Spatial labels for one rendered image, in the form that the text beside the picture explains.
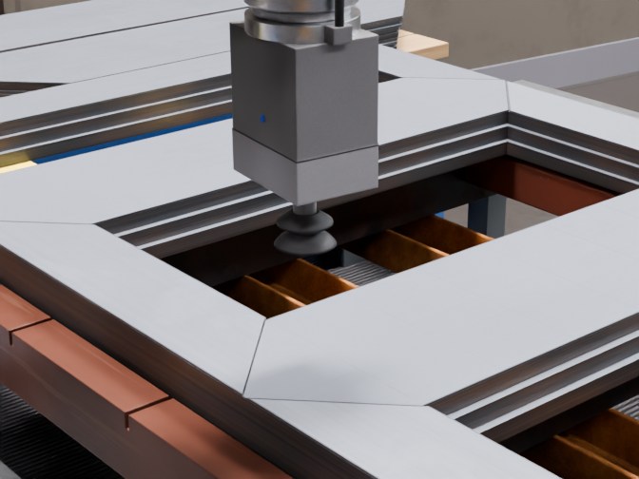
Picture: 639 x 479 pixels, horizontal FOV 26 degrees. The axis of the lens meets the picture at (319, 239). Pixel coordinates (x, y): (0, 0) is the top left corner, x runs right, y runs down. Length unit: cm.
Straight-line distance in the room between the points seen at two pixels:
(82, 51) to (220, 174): 58
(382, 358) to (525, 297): 16
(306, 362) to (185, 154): 49
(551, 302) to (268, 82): 36
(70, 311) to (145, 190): 23
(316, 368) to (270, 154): 19
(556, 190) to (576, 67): 332
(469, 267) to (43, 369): 37
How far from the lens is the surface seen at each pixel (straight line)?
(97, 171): 144
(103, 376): 110
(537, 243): 125
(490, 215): 208
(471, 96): 169
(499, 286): 116
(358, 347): 105
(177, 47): 196
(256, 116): 91
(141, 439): 104
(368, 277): 194
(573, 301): 115
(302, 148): 87
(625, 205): 136
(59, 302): 120
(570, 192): 160
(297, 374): 101
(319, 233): 94
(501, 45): 469
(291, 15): 87
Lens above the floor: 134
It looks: 22 degrees down
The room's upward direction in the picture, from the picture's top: straight up
